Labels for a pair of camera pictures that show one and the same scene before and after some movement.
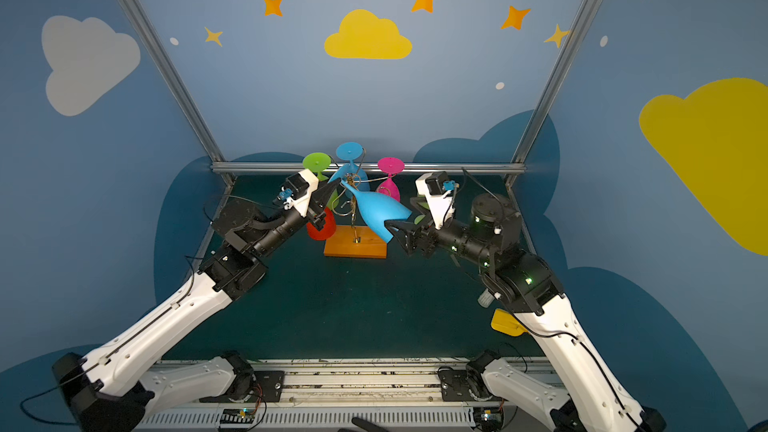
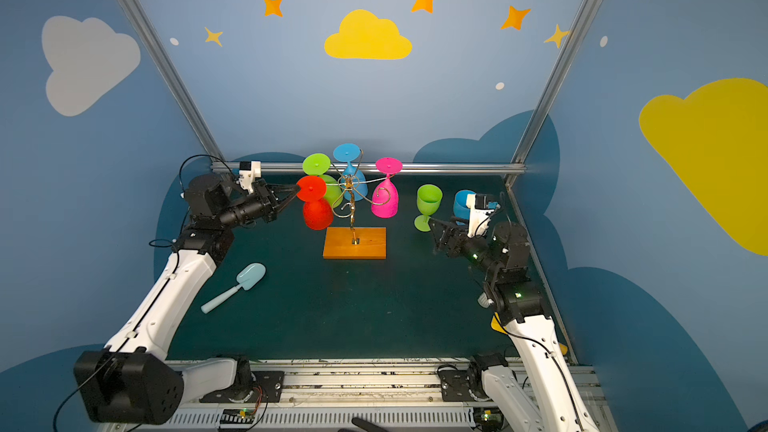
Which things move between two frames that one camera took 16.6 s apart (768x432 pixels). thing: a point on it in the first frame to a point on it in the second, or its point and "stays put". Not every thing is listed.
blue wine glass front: x=377 y=210 to x=460 y=208
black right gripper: x=422 y=237 to x=447 y=237
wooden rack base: x=355 y=241 stays put
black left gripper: x=315 y=212 to x=267 y=199
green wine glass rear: x=318 y=162 stays put
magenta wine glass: x=390 y=166 stays put
